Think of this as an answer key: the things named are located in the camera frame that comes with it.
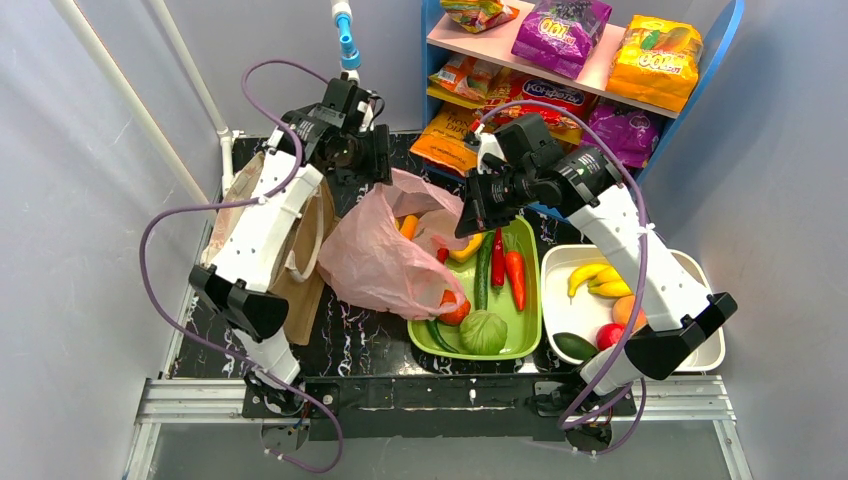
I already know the orange yellow mango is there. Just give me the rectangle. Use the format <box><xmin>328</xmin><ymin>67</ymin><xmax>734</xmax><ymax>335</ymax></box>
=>
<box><xmin>397</xmin><ymin>215</ymin><xmax>419</xmax><ymax>240</ymax></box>

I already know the pink plastic grocery bag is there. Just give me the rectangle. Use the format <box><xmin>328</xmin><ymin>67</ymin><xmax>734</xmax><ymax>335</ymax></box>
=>
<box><xmin>318</xmin><ymin>169</ymin><xmax>468</xmax><ymax>320</ymax></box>

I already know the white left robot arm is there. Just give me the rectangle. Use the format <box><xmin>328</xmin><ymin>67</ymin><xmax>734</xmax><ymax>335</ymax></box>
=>
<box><xmin>189</xmin><ymin>74</ymin><xmax>392</xmax><ymax>385</ymax></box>

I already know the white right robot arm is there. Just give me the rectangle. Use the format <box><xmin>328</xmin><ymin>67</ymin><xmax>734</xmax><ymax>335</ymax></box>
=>
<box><xmin>455</xmin><ymin>114</ymin><xmax>737</xmax><ymax>396</ymax></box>

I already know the red candy bag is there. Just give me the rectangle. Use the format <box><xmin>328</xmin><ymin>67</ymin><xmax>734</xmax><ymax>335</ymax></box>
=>
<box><xmin>475</xmin><ymin>70</ymin><xmax>596</xmax><ymax>133</ymax></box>

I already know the orange honey dijon bag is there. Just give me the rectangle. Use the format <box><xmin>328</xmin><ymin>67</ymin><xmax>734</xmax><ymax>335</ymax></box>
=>
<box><xmin>410</xmin><ymin>103</ymin><xmax>477</xmax><ymax>177</ymax></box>

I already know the orange striped snack bag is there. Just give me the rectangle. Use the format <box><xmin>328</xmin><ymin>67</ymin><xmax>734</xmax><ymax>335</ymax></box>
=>
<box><xmin>428</xmin><ymin>53</ymin><xmax>502</xmax><ymax>102</ymax></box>

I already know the purple snack bag lower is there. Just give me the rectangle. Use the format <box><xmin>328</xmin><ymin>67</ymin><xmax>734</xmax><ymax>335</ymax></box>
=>
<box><xmin>588</xmin><ymin>100</ymin><xmax>665</xmax><ymax>169</ymax></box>

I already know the purple snack bag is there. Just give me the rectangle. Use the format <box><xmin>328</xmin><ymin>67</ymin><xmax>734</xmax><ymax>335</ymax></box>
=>
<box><xmin>588</xmin><ymin>100</ymin><xmax>665</xmax><ymax>169</ymax></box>
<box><xmin>511</xmin><ymin>0</ymin><xmax>612</xmax><ymax>79</ymax></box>

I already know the purple snack bag top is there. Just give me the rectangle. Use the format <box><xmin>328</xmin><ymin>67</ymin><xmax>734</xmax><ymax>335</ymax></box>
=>
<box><xmin>511</xmin><ymin>0</ymin><xmax>612</xmax><ymax>79</ymax></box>

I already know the brown paper bag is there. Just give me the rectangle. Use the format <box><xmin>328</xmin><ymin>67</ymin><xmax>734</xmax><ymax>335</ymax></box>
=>
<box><xmin>200</xmin><ymin>165</ymin><xmax>336</xmax><ymax>346</ymax></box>

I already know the colourful snack bag top left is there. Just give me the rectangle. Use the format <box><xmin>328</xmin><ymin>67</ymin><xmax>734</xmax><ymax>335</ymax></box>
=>
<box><xmin>440</xmin><ymin>0</ymin><xmax>520</xmax><ymax>34</ymax></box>

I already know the yellow snack bag top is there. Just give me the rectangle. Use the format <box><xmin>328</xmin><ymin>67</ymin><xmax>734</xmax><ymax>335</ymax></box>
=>
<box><xmin>606</xmin><ymin>15</ymin><xmax>703</xmax><ymax>113</ymax></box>

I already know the red chili pepper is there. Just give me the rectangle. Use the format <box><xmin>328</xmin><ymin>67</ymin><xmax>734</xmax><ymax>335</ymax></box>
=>
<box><xmin>490</xmin><ymin>227</ymin><xmax>506</xmax><ymax>292</ymax></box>

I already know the orange carrot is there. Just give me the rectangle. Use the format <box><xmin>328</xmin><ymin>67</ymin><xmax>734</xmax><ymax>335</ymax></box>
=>
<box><xmin>504</xmin><ymin>235</ymin><xmax>527</xmax><ymax>312</ymax></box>

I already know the yellow bell pepper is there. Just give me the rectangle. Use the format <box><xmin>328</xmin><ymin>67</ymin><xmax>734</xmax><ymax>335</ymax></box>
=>
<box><xmin>449</xmin><ymin>233</ymin><xmax>484</xmax><ymax>263</ymax></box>

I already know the green cucumber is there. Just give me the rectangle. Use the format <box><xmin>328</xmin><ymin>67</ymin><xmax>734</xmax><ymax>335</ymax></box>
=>
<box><xmin>473</xmin><ymin>232</ymin><xmax>495</xmax><ymax>310</ymax></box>

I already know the blue wooden shelf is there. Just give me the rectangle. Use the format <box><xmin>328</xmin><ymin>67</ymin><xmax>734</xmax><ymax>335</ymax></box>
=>
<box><xmin>419</xmin><ymin>0</ymin><xmax>747</xmax><ymax>231</ymax></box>

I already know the yellow banana bunch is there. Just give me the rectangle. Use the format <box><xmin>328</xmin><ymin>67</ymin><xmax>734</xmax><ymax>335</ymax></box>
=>
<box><xmin>568</xmin><ymin>263</ymin><xmax>632</xmax><ymax>298</ymax></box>

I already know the white plastic tray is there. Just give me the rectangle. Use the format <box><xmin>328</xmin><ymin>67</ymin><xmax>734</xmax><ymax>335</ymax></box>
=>
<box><xmin>539</xmin><ymin>244</ymin><xmax>726</xmax><ymax>373</ymax></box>

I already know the green plastic tray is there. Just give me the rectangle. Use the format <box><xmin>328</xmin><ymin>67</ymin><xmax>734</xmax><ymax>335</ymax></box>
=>
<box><xmin>407</xmin><ymin>216</ymin><xmax>542</xmax><ymax>361</ymax></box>

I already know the peach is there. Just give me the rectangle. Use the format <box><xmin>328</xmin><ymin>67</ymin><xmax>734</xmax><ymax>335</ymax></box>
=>
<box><xmin>611</xmin><ymin>295</ymin><xmax>648</xmax><ymax>332</ymax></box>

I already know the orange bumpy fruit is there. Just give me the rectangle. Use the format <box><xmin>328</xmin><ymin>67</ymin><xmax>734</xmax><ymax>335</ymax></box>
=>
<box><xmin>438</xmin><ymin>290</ymin><xmax>471</xmax><ymax>327</ymax></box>

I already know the green cabbage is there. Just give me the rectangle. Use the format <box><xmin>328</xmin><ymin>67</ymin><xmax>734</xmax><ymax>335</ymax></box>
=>
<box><xmin>459</xmin><ymin>310</ymin><xmax>508</xmax><ymax>355</ymax></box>

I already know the green avocado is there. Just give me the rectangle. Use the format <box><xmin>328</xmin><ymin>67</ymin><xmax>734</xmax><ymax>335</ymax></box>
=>
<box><xmin>553</xmin><ymin>332</ymin><xmax>599</xmax><ymax>362</ymax></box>

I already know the dark green chili pepper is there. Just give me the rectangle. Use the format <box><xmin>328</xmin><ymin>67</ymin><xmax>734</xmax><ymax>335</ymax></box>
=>
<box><xmin>425</xmin><ymin>319</ymin><xmax>458</xmax><ymax>353</ymax></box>

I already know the red apple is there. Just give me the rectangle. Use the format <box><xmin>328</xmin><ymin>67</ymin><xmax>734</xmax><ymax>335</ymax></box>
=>
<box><xmin>595</xmin><ymin>323</ymin><xmax>625</xmax><ymax>351</ymax></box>

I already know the white diagonal pipe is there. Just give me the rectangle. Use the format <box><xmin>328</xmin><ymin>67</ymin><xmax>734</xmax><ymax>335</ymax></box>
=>
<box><xmin>50</xmin><ymin>0</ymin><xmax>209</xmax><ymax>206</ymax></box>

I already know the white pipe camera stand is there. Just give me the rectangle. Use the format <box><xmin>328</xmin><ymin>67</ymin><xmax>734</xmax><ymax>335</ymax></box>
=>
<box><xmin>331</xmin><ymin>0</ymin><xmax>361</xmax><ymax>84</ymax></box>

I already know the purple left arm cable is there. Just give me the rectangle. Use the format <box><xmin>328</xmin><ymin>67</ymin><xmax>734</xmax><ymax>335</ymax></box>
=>
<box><xmin>137</xmin><ymin>59</ymin><xmax>346</xmax><ymax>475</ymax></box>

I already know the aluminium base frame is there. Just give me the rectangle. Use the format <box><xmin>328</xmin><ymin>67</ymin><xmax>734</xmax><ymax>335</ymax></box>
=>
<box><xmin>123</xmin><ymin>374</ymin><xmax>752</xmax><ymax>479</ymax></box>

